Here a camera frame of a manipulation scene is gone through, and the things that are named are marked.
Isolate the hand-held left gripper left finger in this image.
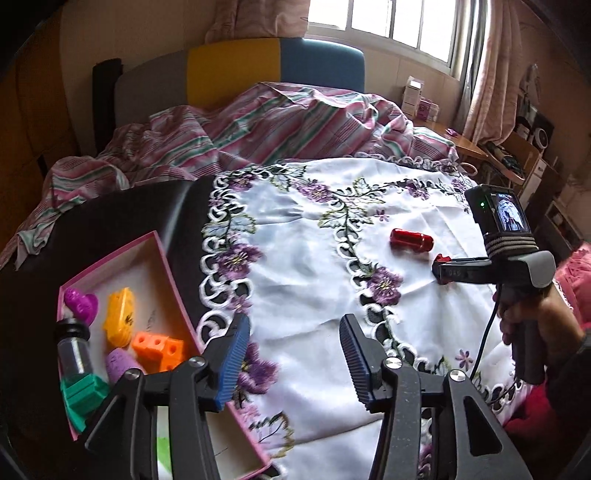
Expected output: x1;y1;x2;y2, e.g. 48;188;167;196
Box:
83;313;252;480

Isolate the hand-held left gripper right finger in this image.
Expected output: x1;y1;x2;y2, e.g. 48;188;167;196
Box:
338;314;534;480

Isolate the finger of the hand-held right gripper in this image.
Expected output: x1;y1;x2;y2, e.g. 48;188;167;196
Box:
431;256;497;285

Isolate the red capsule toy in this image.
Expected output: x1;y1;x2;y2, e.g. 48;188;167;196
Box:
389;227;435;254

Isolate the orange block with holes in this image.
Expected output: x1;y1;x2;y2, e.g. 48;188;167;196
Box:
131;331;188;374

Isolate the pink cardboard box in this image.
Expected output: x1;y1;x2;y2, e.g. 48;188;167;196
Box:
56;231;273;480

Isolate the purple ridged cylinder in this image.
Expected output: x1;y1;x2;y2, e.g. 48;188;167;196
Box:
105;348;146;385

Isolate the yellow orange toy piece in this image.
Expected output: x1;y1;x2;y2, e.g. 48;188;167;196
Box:
102;287;138;348

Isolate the green ridged toy piece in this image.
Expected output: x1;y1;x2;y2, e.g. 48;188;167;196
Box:
60;373;112;432

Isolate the grey tube green cap toy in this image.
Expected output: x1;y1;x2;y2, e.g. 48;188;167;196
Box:
53;318;95;377

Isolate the person's right forearm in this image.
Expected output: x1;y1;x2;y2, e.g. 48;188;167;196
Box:
542;323;591;416

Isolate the person's right hand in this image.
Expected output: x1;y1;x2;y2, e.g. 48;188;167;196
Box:
498;286;583;370

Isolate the white embroidered floral tablecloth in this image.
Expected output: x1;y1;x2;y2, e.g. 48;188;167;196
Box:
196;157;527;480

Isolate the wooden nightstand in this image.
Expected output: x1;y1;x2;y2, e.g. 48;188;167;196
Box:
411;117;490;162

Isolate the black speaker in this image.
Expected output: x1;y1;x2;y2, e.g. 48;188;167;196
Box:
517;108;555;153

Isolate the white carton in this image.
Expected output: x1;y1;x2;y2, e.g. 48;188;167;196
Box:
401;76;426;116

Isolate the beige patterned curtain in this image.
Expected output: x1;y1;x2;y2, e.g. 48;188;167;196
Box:
455;0;520;144
205;0;310;44

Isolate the pink green striped bedsheet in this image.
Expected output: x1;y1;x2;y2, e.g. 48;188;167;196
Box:
0;82;462;273

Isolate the grey yellow blue headboard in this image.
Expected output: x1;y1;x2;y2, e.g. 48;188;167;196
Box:
113;37;365;125

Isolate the brown wooden wardrobe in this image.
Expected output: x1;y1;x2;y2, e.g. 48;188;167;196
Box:
0;14;79;222

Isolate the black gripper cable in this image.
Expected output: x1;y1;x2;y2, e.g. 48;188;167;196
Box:
468;295;504;384

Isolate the window with white frame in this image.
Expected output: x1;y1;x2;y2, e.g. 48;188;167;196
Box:
305;0;472;79

